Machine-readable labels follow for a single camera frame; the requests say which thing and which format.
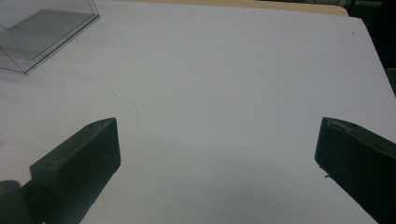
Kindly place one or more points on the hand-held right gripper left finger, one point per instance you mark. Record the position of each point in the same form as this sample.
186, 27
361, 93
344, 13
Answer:
77, 165

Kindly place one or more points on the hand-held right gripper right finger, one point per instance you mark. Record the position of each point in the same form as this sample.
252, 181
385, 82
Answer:
358, 161

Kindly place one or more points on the thin hair strand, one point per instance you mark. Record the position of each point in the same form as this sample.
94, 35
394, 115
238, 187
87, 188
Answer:
127, 101

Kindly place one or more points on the clear plastic box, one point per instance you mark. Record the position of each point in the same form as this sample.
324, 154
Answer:
40, 34

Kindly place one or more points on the white table cover sheet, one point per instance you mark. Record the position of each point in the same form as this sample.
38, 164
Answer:
224, 93

